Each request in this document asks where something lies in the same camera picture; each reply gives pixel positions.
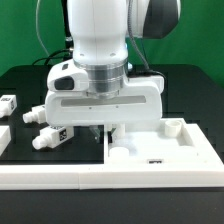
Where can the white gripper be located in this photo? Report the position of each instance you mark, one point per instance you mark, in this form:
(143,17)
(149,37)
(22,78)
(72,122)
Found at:
(112,98)

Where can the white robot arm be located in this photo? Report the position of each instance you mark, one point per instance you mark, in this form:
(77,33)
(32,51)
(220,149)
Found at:
(101,28)

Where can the white part left edge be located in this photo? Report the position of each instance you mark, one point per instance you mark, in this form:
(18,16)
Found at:
(5,138)

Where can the white L-shaped obstacle fence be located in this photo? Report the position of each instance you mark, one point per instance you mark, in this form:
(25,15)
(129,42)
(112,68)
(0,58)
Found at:
(207,170)

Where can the wrist camera black-lens housing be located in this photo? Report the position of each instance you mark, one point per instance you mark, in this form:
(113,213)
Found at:
(66,76)

